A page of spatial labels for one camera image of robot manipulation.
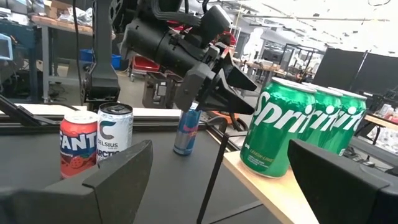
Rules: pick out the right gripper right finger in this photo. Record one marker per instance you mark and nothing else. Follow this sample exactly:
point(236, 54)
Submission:
point(348, 196)

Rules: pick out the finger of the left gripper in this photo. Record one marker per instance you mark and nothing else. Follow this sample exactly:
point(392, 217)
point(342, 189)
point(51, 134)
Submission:
point(237, 77)
point(199, 87)

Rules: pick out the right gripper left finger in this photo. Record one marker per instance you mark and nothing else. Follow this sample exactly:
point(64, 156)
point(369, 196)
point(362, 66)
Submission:
point(93, 202)

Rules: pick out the blue silver Red Bull can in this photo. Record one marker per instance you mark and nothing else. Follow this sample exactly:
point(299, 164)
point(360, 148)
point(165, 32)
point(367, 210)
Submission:
point(186, 137)

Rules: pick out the red Fanta strawberry can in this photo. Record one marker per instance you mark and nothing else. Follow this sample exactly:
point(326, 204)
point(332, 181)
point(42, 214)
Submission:
point(77, 146)

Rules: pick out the silver Celsius Arctic Vibe can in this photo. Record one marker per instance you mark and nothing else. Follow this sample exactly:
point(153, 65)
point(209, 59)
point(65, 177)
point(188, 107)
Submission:
point(115, 137)

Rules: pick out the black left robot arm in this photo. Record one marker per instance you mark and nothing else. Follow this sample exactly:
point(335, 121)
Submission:
point(168, 49)

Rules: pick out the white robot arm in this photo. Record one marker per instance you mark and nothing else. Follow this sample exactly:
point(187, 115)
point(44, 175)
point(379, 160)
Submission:
point(253, 43)

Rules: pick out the black metal cart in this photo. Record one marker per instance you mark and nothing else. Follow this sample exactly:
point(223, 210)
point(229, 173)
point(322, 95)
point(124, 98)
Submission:
point(158, 90)

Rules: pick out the red plastic bin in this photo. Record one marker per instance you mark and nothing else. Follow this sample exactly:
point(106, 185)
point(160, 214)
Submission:
point(144, 63)

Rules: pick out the green Sprite can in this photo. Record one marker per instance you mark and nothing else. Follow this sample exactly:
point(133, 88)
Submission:
point(326, 124)
point(273, 133)
point(351, 124)

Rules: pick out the blue plastic bin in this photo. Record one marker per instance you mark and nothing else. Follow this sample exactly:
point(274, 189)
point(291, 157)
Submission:
point(116, 61)
point(86, 55)

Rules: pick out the black partition panel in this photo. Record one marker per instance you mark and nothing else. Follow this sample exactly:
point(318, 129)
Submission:
point(335, 68)
point(379, 74)

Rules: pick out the wood-topped metal workbench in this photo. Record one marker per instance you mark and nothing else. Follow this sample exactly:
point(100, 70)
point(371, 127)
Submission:
point(62, 26)

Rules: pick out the brown cardboard box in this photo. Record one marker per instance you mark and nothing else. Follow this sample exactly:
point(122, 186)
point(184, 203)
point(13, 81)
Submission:
point(57, 7)

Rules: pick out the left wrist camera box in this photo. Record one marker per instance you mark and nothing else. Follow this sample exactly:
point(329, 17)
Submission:
point(214, 23)

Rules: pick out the black table frame rail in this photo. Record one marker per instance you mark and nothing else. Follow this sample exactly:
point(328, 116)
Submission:
point(149, 124)

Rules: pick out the wooden shelf with black frame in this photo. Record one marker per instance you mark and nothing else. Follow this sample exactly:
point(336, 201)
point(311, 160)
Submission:
point(280, 193)

